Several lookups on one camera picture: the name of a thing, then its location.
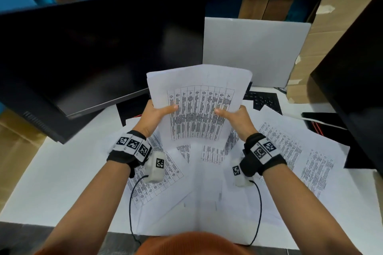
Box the person's right hand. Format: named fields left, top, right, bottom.
left=214, top=105, right=258, bottom=142

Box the person's left hand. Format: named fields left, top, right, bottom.
left=133, top=100, right=179, bottom=139

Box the stack of printed paper sheets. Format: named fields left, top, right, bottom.
left=146, top=64, right=253, bottom=142

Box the person's left forearm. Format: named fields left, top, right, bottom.
left=35, top=159, right=136, bottom=255

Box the person's right forearm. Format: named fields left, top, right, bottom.
left=260, top=163, right=363, bottom=255

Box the black monitor stand base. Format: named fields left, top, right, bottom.
left=116, top=93, right=151, bottom=127

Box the black keyboard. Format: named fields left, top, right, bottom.
left=243, top=82, right=283, bottom=115

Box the black marker wristband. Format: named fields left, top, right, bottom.
left=240, top=132, right=287, bottom=178
left=107, top=130, right=152, bottom=172

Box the printed table paper sheet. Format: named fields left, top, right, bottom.
left=125, top=132, right=192, bottom=208

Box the white rectangular board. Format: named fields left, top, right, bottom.
left=203, top=17, right=312, bottom=88

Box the large creased white paper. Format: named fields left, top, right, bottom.
left=134, top=141, right=285, bottom=238

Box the wide printed text paper sheet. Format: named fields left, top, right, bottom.
left=253, top=105, right=351, bottom=201

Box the large black computer monitor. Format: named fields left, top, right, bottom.
left=0, top=0, right=207, bottom=145

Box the orange garment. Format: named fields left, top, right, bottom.
left=140, top=231, right=252, bottom=255

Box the tall brown cardboard box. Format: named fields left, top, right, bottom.
left=286, top=0, right=383, bottom=105

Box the flat brown cardboard sheet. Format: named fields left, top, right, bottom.
left=0, top=108, right=47, bottom=214

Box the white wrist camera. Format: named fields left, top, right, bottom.
left=232, top=158, right=255, bottom=188
left=143, top=151, right=166, bottom=184

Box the black base with red cable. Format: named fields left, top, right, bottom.
left=302, top=112, right=348, bottom=136

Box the thin black cable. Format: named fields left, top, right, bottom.
left=245, top=179, right=263, bottom=247
left=128, top=175, right=149, bottom=245

